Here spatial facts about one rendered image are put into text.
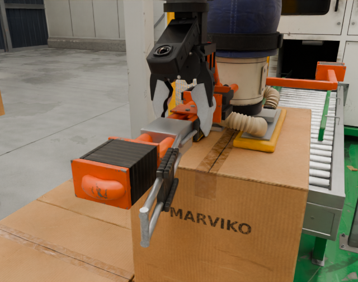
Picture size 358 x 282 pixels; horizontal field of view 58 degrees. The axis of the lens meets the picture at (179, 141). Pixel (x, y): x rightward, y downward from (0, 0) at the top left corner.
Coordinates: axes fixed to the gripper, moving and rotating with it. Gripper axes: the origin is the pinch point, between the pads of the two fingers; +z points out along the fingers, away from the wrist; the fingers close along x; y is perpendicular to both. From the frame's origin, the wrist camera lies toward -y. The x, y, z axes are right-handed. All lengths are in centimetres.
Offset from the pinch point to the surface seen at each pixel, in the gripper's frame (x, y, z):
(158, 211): -7.2, -22.9, 0.8
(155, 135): 0.5, -8.4, -1.6
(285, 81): -12.2, 45.2, -0.9
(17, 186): 185, 105, 106
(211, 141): 3.1, 27.2, 12.6
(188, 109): 0.3, 4.1, -2.4
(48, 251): 51, 11, 52
